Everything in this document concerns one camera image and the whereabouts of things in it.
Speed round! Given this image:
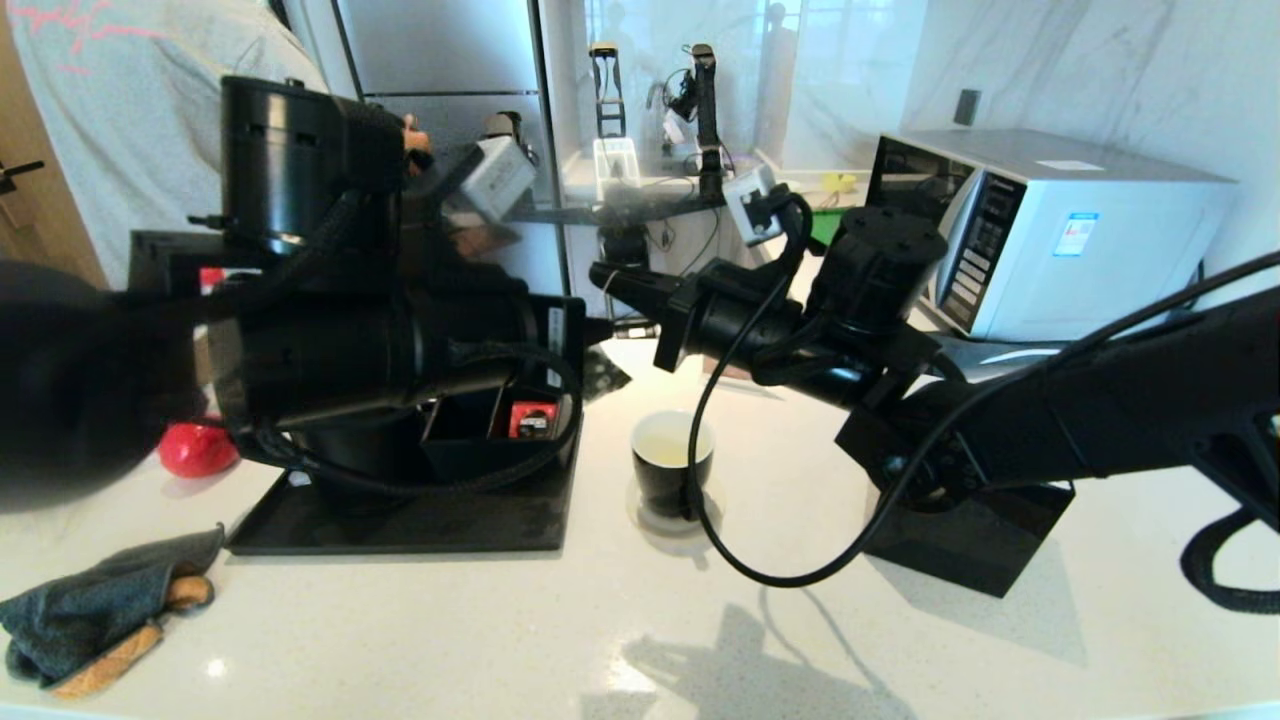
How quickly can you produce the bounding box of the tea bag with string tag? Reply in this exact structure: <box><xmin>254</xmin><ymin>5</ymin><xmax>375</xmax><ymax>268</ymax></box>
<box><xmin>583</xmin><ymin>268</ymin><xmax>633</xmax><ymax>403</ymax></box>

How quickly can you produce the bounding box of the black electric kettle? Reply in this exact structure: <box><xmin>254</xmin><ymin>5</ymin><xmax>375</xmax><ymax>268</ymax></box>
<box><xmin>240</xmin><ymin>400</ymin><xmax>431</xmax><ymax>513</ymax></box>

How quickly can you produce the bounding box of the red sachet packet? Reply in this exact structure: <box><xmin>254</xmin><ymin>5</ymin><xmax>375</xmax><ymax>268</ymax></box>
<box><xmin>508</xmin><ymin>402</ymin><xmax>556</xmax><ymax>441</ymax></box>

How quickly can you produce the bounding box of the black compartment organizer box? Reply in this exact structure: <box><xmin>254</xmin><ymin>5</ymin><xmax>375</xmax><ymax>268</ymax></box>
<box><xmin>420</xmin><ymin>385</ymin><xmax>583</xmax><ymax>491</ymax></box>

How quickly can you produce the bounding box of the black mug white inside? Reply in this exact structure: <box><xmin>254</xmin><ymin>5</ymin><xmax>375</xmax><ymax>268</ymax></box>
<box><xmin>631</xmin><ymin>410</ymin><xmax>716</xmax><ymax>523</ymax></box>

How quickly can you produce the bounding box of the round translucent coaster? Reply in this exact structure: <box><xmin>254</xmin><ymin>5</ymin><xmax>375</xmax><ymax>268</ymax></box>
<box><xmin>626</xmin><ymin>478</ymin><xmax>723</xmax><ymax>536</ymax></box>

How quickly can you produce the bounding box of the dark gray cloth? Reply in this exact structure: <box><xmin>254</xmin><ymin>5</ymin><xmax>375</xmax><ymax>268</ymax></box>
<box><xmin>935</xmin><ymin>335</ymin><xmax>1053</xmax><ymax>381</ymax></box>

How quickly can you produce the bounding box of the black serving tray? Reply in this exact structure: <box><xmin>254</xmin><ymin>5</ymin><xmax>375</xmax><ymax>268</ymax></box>
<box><xmin>228</xmin><ymin>400</ymin><xmax>584</xmax><ymax>556</ymax></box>

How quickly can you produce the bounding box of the black tissue box white lid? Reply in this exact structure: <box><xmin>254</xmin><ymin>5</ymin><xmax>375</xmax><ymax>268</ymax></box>
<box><xmin>862</xmin><ymin>480</ymin><xmax>1076</xmax><ymax>598</ymax></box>

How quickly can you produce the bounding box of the silver microwave oven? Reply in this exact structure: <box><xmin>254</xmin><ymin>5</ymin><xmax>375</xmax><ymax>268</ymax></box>
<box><xmin>865</xmin><ymin>128</ymin><xmax>1233</xmax><ymax>343</ymax></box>

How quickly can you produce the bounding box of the red round fruit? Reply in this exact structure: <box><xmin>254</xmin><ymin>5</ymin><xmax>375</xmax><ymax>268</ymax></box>
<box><xmin>158</xmin><ymin>420</ymin><xmax>241</xmax><ymax>479</ymax></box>

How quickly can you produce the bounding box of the person in gray t-shirt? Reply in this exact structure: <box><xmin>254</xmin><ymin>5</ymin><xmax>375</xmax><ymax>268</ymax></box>
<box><xmin>5</xmin><ymin>0</ymin><xmax>436</xmax><ymax>291</ymax></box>

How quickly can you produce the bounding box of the dark oven mitt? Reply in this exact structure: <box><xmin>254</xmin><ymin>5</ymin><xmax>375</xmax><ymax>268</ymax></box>
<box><xmin>0</xmin><ymin>525</ymin><xmax>229</xmax><ymax>686</ymax></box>

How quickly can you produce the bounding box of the brown cork pad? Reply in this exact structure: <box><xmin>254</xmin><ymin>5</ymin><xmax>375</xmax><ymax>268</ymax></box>
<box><xmin>55</xmin><ymin>575</ymin><xmax>219</xmax><ymax>699</ymax></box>

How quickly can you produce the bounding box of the thin black camera cable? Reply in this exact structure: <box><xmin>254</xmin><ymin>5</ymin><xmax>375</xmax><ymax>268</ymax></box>
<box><xmin>688</xmin><ymin>195</ymin><xmax>1280</xmax><ymax>591</ymax></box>

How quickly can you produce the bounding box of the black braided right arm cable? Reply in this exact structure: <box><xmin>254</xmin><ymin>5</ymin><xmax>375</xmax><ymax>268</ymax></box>
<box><xmin>1180</xmin><ymin>505</ymin><xmax>1280</xmax><ymax>616</ymax></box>

